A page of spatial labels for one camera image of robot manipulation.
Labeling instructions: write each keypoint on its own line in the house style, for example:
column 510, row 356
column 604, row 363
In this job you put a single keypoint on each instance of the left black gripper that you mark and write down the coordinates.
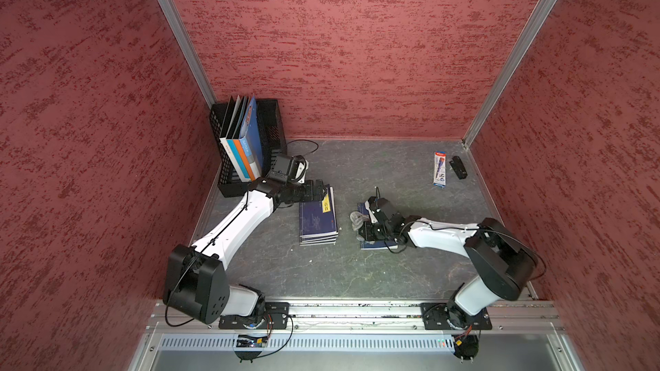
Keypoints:
column 308, row 195

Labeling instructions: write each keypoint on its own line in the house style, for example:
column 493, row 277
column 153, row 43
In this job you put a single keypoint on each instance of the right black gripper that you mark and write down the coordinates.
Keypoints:
column 368, row 231

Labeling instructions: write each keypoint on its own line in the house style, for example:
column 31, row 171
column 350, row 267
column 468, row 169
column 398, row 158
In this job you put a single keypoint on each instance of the blue book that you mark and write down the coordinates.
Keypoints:
column 367, row 234

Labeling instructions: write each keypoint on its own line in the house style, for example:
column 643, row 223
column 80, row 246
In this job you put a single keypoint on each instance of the grey fluffy cleaning cloth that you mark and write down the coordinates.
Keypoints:
column 359, row 217

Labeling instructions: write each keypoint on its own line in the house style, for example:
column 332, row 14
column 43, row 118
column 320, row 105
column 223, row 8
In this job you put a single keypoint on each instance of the purple book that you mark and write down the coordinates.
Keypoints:
column 317, row 243
column 313, row 239
column 318, row 219

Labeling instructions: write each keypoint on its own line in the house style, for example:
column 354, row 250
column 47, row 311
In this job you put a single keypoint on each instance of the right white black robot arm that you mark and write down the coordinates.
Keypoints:
column 503, row 264

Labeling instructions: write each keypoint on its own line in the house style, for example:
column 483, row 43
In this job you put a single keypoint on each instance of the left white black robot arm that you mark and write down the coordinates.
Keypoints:
column 196, row 281

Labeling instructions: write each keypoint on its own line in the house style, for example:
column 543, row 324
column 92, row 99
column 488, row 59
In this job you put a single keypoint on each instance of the white teal upright book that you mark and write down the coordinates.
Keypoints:
column 229, row 136

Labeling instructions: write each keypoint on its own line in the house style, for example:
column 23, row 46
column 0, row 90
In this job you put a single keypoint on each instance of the black mesh file basket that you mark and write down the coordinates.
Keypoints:
column 272, row 141

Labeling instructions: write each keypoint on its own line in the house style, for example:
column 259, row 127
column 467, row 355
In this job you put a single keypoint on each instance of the blue orange upright folder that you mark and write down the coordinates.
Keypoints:
column 248, row 141

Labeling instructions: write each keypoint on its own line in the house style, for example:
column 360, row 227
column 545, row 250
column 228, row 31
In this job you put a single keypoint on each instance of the white blue pen box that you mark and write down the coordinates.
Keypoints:
column 439, row 175

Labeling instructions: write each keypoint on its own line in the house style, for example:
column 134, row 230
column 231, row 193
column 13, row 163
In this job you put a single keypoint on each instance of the small black device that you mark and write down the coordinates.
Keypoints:
column 458, row 167

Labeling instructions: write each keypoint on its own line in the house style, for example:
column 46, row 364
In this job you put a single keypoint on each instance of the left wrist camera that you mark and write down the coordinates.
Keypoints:
column 288, row 169

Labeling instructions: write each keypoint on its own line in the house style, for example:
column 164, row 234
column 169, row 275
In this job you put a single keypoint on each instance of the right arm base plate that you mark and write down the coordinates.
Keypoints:
column 439, row 317

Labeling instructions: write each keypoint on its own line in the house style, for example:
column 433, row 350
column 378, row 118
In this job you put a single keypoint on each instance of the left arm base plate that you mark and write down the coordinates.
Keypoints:
column 274, row 317

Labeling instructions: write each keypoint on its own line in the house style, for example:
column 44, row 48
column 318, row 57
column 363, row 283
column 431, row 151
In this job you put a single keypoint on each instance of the aluminium rail frame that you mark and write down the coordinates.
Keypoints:
column 528, row 318

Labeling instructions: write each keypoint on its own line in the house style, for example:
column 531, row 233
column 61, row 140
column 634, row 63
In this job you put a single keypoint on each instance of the slotted cable duct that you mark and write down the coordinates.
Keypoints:
column 388, row 343

